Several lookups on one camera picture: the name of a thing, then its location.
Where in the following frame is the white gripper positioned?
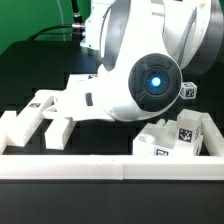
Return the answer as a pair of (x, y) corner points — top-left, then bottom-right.
(49, 73), (134, 123)

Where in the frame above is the white chair seat piece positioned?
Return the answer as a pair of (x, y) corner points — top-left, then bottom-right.
(132, 119), (177, 157)

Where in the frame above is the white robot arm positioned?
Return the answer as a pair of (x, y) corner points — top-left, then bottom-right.
(55, 0), (224, 122)

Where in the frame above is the robot base column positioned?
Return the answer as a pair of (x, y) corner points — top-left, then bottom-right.
(80, 0), (115, 54)

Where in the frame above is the white marker sheet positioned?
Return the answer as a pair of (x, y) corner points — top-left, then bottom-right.
(66, 74), (98, 92)

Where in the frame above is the white marker cube right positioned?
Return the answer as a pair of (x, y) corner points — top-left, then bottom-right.
(180, 82), (197, 99)

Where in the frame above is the black cable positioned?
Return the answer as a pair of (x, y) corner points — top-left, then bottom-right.
(27, 0), (88, 42)

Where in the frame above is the white chair back frame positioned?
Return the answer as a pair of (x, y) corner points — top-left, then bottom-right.
(6, 90), (75, 150)

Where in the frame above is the white obstacle wall bar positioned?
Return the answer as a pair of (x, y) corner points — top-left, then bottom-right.
(0, 155), (224, 180)

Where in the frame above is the white left side wall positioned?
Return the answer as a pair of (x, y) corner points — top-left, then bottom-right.
(0, 111), (17, 155)

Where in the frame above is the white wall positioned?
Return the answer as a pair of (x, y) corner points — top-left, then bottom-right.
(0, 111), (17, 155)
(201, 113), (224, 158)

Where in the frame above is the white right side wall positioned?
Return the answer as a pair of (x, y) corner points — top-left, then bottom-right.
(201, 113), (224, 158)

